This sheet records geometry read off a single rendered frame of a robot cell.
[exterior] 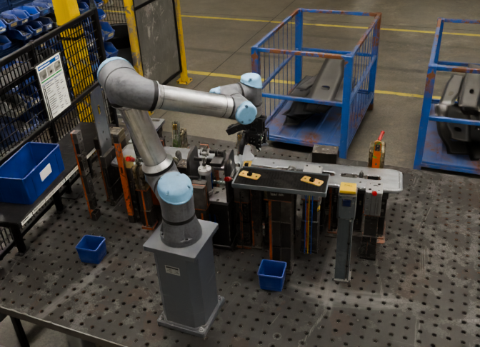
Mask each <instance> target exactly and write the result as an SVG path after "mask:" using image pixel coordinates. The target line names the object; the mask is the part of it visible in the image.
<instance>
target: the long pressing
mask: <svg viewBox="0 0 480 347"><path fill-rule="evenodd" d="M163 147H164V150H165V152H166V153H168V154H171V156H172V157H175V153H176V151H180V152H181V155H182V159H187V156H188V152H189V151H190V149H185V148H177V147H168V146H163ZM122 153H123V157H125V155H129V156H132V157H134V158H136V154H135V151H134V147H133V144H128V145H126V146H125V147H124V148H123V149H122ZM214 155H215V154H209V156H206V158H208V159H212V158H213V157H214ZM234 161H235V164H240V163H239V156H234ZM273 163H274V164H273ZM111 165H112V166H114V167H118V163H117V159H116V157H115V158H114V159H113V161H112V162H111ZM305 165H315V166H322V167H323V168H322V172H329V173H334V176H330V180H329V186H328V187H332V188H339V186H340V185H341V182H345V183H356V187H357V188H358V190H360V191H365V190H366V182H367V181H376V182H382V183H383V193H401V192H402V191H403V174H402V172H400V171H397V170H393V169H378V168H369V167H361V166H346V165H338V164H323V163H314V162H305V161H290V160H282V159H267V158H259V157H254V160H253V161H252V163H251V166H268V167H272V168H283V169H287V168H288V167H289V166H295V167H296V170H304V166H305ZM213 168H214V170H220V171H224V167H213ZM361 171H362V172H364V177H363V178H359V177H358V176H359V173H360V172H361ZM342 174H351V175H357V178H349V177H342V176H341V175H342ZM365 176H374V177H380V178H381V180H371V179H365ZM360 182H361V183H360Z"/></svg>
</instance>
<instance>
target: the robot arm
mask: <svg viewBox="0 0 480 347"><path fill-rule="evenodd" d="M97 78H98V82H99V84H100V85H101V86H102V88H103V90H104V92H105V94H106V96H107V98H108V100H109V102H110V104H111V106H112V107H113V108H115V109H118V110H119V112H120V114H121V117H122V119H123V120H124V123H125V124H126V127H127V129H128V131H129V133H130V135H131V137H132V139H133V141H134V143H135V146H136V148H137V150H138V152H139V154H140V156H141V159H142V161H143V164H142V167H141V168H142V171H143V172H144V175H145V179H146V181H147V183H148V185H150V187H151V189H152V190H153V192H154V193H155V195H156V197H157V198H158V200H159V203H160V205H161V213H162V218H163V220H162V223H161V229H160V237H161V241H162V242H163V243H164V244H165V245H167V246H169V247H172V248H184V247H187V246H191V245H193V244H195V243H196V242H197V241H198V240H199V239H200V238H201V236H202V228H201V224H200V223H199V220H198V218H197V217H196V214H195V208H194V196H193V186H192V184H191V180H190V178H189V177H188V176H187V175H185V174H184V173H182V174H181V173H180V172H179V171H178V169H177V167H176V164H175V163H174V160H173V158H172V156H171V154H168V153H166V152H165V150H164V147H163V146H162V143H161V141H160V138H159V136H158V134H157V132H156V129H155V127H154V125H153V122H152V120H151V118H150V115H149V113H148V111H155V110H156V109H162V110H167V111H178V112H183V113H188V114H198V115H204V116H214V117H219V118H225V119H235V120H237V121H238V123H235V124H232V125H230V126H228V127H227V129H226V130H225V131H226V132H227V134H228V135H232V134H235V133H236V132H238V131H241V130H243V133H242V137H241V142H240V145H239V163H240V167H241V168H243V165H244V161H253V160H254V155H253V154H252V153H251V146H250V145H246V144H251V145H253V146H255V147H256V149H258V150H259V151H261V146H268V145H269V144H268V143H267V141H268V140H269V128H267V127H265V120H267V116H265V115H262V83H261V77H260V75H258V74H255V73H247V74H244V75H242V76H241V80H240V82H238V83H235V84H229V85H225V86H219V87H216V88H213V89H211V90H210V92H204V91H196V90H191V89H183V88H178V87H173V86H165V85H161V84H159V82H158V81H155V80H151V79H147V78H144V77H143V76H141V75H139V74H138V73H137V72H136V70H135V69H134V68H133V66H132V65H131V63H130V62H128V61H127V60H126V59H123V58H121V57H111V58H108V59H106V60H105V61H103V62H102V63H101V65H100V66H99V68H98V71H97ZM267 132H268V137H267Z"/></svg>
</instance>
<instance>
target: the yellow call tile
mask: <svg viewBox="0 0 480 347"><path fill-rule="evenodd" d="M339 192H340V193H351V194H356V183H345V182H341V185H340V190H339Z"/></svg>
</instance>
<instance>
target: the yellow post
mask: <svg viewBox="0 0 480 347"><path fill-rule="evenodd" d="M52 3H53V7H54V12H55V16H56V21H57V25H58V27H59V26H61V25H63V24H65V23H66V22H68V21H70V20H72V19H74V18H76V17H77V16H79V15H80V13H79V8H78V4H77V1H76V0H52ZM86 102H87V106H88V109H89V114H90V113H91V112H90V108H89V102H88V98H86Z"/></svg>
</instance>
